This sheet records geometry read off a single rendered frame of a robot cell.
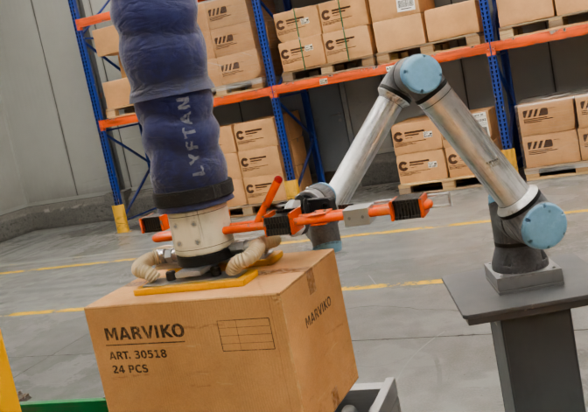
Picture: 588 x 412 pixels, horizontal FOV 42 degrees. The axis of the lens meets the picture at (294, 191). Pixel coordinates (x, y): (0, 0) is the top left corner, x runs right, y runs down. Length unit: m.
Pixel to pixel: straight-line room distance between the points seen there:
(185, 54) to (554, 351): 1.57
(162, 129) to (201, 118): 0.11
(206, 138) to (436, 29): 7.21
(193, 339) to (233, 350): 0.11
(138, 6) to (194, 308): 0.79
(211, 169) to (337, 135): 8.85
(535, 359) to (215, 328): 1.21
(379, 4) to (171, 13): 7.34
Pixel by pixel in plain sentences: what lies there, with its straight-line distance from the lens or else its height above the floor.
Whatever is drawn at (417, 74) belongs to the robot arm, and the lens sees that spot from 2.35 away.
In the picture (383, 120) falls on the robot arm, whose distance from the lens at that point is 2.49.
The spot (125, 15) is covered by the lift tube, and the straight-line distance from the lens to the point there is 2.09.
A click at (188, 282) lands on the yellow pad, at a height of 1.10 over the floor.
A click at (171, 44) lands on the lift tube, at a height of 1.73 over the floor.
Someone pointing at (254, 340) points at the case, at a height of 0.96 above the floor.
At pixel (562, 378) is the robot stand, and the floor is 0.43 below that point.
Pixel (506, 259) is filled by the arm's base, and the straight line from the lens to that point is 2.70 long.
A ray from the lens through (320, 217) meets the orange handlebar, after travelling 2.01.
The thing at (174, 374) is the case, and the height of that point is 0.88.
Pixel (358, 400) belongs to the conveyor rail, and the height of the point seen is 0.56.
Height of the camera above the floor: 1.56
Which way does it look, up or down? 8 degrees down
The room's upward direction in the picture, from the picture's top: 11 degrees counter-clockwise
